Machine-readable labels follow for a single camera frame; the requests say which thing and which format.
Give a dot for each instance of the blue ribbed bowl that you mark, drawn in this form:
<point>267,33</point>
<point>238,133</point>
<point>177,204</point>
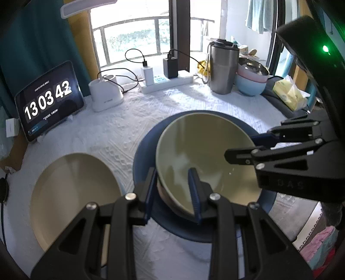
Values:
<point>145,150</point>

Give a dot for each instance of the yellow plastic bag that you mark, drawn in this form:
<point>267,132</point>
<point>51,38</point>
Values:
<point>202,67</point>

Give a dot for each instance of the balcony railing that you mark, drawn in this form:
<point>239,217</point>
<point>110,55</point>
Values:
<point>129,35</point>

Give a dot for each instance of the cream plate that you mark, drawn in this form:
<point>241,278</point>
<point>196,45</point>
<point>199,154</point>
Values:
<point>72,188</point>

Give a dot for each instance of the light blue steel-lined bowl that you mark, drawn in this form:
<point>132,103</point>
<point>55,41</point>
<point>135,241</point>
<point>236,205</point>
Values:
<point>249,87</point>

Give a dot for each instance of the dark window frame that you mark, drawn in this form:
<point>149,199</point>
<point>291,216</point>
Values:
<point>179,27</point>

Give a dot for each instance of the yellow tissue pack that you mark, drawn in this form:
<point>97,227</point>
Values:
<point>289,94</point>

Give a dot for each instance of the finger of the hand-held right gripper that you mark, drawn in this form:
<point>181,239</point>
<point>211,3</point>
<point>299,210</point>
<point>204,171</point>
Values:
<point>260,139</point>
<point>240,156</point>

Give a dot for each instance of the black charger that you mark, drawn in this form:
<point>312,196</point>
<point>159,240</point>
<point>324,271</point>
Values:
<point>170,67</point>

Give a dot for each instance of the cardboard box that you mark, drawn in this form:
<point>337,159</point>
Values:
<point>8,161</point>

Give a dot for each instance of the small white box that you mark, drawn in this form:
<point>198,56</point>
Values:
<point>12,128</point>

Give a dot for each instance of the white desk lamp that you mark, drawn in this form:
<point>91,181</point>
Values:
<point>105,94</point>

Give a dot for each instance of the white textured tablecloth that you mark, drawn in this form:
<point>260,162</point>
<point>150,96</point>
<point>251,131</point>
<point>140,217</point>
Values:
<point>121,121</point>

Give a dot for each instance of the cream bowl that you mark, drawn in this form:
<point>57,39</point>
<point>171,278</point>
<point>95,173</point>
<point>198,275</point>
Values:
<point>204,150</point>

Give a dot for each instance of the dark grey towel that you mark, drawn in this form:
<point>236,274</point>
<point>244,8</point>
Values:
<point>275,103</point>

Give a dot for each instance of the tablet with clock display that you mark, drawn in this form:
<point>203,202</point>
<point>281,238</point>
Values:
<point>48,102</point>

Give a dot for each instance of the white power strip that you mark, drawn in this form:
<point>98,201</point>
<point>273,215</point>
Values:
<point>161,80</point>

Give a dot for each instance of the pink patterned cloth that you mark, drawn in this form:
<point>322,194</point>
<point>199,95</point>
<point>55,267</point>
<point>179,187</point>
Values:
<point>320,242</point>

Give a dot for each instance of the hanging light blue garment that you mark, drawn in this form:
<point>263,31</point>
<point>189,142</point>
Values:
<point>258,16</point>

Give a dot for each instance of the yellow curtain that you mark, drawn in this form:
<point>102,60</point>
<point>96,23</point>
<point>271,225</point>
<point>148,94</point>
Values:
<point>80,48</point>

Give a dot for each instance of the teal curtain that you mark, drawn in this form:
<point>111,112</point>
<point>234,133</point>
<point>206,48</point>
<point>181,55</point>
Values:
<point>35,40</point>

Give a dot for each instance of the black round object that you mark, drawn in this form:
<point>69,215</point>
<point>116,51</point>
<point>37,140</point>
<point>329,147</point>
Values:
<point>3,189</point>

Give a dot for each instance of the pink steel-lined bowl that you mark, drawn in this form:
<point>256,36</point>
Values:
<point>248,76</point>

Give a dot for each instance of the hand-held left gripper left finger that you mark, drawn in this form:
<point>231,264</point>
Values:
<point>151,193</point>

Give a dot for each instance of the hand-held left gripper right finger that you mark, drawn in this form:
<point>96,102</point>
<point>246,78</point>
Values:
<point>194,193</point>

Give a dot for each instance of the white charger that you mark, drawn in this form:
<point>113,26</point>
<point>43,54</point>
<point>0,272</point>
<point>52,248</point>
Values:
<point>147,74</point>

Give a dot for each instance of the steel kettle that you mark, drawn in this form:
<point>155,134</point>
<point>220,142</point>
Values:
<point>222,70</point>

